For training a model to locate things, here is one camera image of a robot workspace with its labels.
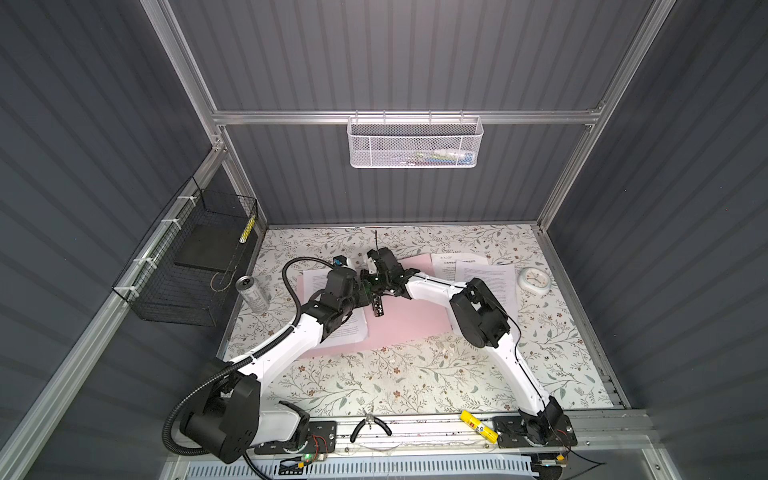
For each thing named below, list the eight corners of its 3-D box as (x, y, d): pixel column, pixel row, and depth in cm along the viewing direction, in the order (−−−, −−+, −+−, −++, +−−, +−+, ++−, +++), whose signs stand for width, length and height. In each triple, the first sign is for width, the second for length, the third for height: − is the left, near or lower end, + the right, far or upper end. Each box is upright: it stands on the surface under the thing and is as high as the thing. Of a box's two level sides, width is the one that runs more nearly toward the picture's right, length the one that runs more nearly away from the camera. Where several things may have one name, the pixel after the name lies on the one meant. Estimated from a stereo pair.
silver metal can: (251, 314, 98) (232, 290, 86) (256, 300, 101) (238, 275, 90) (268, 314, 98) (252, 290, 86) (272, 300, 101) (257, 275, 90)
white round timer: (522, 294, 102) (525, 289, 100) (515, 272, 108) (518, 267, 106) (550, 294, 102) (553, 289, 100) (541, 272, 108) (544, 267, 106)
